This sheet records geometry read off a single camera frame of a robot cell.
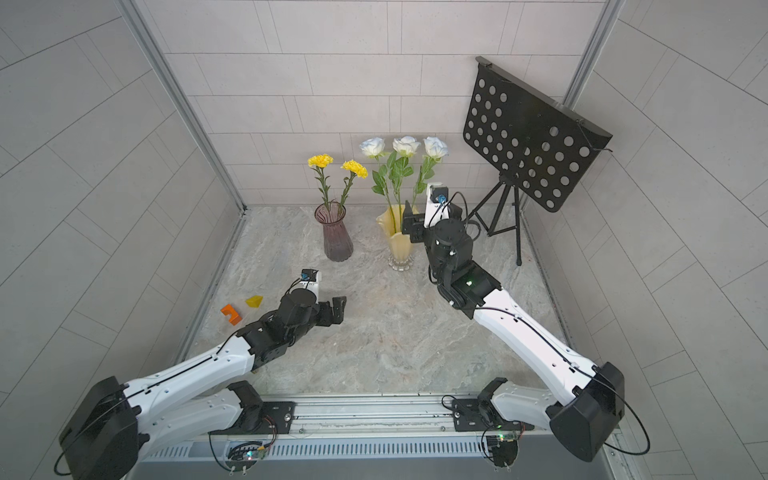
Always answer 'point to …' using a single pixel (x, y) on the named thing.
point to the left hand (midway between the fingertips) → (339, 297)
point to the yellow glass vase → (401, 246)
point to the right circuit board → (504, 451)
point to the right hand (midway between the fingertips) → (421, 199)
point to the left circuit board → (244, 456)
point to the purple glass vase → (337, 241)
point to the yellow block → (254, 301)
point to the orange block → (234, 318)
